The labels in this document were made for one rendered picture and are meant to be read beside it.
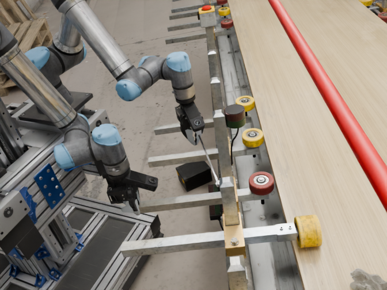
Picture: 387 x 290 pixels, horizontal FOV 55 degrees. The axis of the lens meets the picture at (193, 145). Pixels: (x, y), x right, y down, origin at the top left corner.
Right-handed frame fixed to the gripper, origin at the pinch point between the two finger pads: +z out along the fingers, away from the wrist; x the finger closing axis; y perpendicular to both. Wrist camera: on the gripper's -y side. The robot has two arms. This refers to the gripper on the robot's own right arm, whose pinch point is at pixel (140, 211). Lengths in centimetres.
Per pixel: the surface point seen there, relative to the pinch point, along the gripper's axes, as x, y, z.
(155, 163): -23.5, -3.8, -1.2
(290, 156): -10, -53, -8
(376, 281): 39, -63, -8
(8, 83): -282, 198, 69
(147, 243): 25.1, -8.2, -13.6
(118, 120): -196, 62, 83
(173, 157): -24.1, -11.1, -2.5
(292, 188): 5, -51, -8
